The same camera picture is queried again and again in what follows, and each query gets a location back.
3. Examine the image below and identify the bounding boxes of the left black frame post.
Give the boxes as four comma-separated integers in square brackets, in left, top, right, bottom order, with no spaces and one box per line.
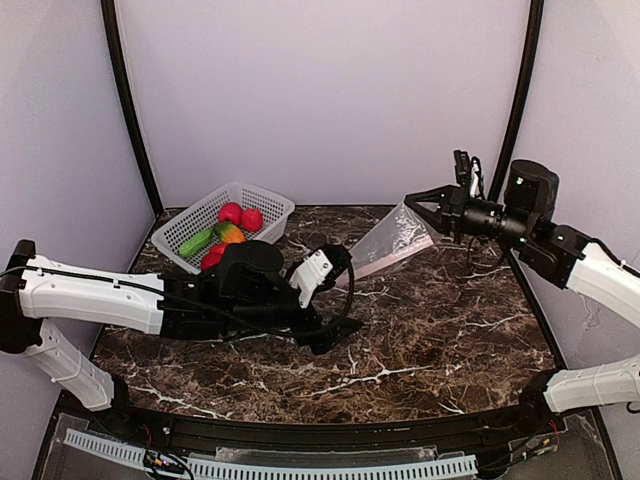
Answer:
[100,0,164,218]

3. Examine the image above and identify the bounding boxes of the white perforated plastic basket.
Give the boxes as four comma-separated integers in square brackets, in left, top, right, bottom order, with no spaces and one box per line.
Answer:
[151,183,295,274]

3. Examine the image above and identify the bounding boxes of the red toy orange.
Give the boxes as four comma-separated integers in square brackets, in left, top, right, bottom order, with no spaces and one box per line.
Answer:
[241,208,264,233]

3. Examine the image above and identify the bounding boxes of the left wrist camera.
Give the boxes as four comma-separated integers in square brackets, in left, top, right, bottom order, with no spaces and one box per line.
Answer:
[286,244,351,309]

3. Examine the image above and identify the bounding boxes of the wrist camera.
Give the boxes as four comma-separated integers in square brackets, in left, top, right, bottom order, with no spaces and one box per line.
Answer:
[453,150,486,200]
[286,244,351,309]

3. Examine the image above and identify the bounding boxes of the black frame post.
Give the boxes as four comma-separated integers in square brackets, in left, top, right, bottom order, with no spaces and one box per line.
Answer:
[488,0,545,201]
[100,0,164,218]

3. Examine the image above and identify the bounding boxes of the red orange toy mango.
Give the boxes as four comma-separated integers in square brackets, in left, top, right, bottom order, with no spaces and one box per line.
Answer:
[210,243,229,255]

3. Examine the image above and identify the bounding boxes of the white slotted cable duct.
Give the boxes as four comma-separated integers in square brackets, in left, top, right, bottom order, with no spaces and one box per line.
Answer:
[64,428,478,479]

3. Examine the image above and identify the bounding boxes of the right black frame post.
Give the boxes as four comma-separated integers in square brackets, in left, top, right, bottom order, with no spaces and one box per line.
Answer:
[488,0,545,201]

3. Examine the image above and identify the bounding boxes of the green toy cucumber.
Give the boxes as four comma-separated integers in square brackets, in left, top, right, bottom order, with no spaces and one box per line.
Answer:
[178,229,213,258]

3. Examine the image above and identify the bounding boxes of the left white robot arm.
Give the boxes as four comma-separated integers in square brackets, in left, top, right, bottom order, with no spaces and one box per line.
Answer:
[1,240,363,417]

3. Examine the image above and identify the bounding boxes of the red toy apple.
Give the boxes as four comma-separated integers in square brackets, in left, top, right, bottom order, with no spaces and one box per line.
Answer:
[218,202,244,226]

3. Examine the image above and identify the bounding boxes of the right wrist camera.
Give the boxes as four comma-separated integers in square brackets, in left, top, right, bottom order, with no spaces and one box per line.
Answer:
[453,150,486,200]

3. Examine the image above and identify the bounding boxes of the dark red toy fruit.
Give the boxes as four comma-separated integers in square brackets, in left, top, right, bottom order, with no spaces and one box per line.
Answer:
[201,252,222,272]

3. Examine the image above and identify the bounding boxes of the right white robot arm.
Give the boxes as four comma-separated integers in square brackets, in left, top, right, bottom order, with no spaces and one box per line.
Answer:
[404,150,639,417]

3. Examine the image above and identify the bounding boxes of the green orange toy mango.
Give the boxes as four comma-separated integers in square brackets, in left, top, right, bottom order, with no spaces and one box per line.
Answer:
[213,221,246,244]

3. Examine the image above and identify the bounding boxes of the black front frame rail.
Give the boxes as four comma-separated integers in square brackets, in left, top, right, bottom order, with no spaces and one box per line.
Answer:
[92,407,529,453]

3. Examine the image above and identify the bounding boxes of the clear dotted zip top bag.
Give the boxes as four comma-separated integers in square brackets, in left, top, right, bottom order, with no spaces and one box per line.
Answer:
[350,202,441,280]

